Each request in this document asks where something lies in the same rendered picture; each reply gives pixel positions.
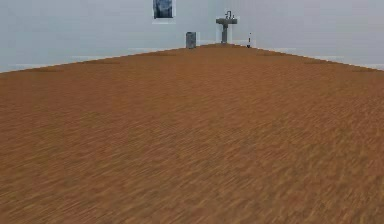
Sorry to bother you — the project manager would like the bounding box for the grey metal garbage can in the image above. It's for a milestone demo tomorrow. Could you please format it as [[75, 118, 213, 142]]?
[[185, 31, 197, 50]]

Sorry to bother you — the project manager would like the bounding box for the grey pedestal sink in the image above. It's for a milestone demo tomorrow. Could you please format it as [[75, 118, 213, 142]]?
[[215, 10, 239, 45]]

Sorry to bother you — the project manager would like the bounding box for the framed dark wall picture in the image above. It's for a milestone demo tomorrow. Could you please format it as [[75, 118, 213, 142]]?
[[152, 0, 177, 20]]

